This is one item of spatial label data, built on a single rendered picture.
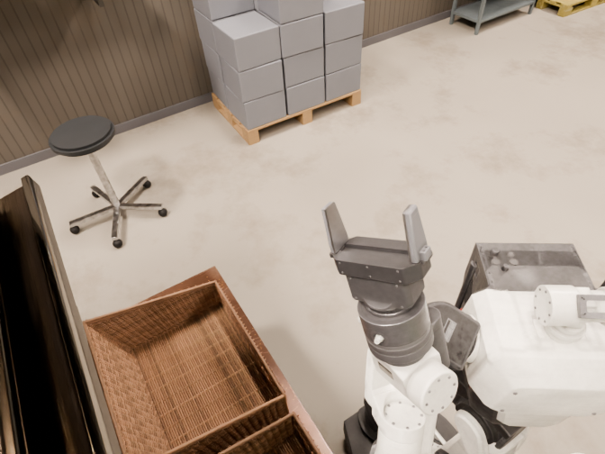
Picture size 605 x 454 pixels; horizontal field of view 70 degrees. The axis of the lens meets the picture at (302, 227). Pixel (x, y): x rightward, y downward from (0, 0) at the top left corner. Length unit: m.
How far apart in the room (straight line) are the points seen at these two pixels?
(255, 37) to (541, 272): 2.70
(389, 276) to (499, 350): 0.38
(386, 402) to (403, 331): 0.19
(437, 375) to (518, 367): 0.28
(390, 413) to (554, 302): 0.31
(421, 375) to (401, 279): 0.15
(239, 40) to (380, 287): 2.84
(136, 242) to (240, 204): 0.74
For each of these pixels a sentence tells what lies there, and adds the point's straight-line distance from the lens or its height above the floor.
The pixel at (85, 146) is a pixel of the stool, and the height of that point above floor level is 0.69.
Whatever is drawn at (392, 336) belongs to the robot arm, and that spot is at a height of 1.61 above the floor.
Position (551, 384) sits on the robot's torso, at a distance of 0.88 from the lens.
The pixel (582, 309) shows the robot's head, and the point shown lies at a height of 1.51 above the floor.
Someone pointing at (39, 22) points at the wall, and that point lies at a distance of 3.78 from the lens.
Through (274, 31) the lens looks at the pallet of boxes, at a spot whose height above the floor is 0.84.
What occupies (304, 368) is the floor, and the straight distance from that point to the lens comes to 2.32.
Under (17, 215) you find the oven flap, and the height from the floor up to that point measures 1.41.
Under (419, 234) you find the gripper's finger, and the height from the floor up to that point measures 1.74.
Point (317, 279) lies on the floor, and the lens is 2.60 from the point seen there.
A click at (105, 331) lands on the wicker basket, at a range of 1.73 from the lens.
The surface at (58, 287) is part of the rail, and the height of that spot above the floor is 1.44.
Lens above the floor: 2.09
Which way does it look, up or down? 46 degrees down
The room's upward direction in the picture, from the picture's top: 4 degrees counter-clockwise
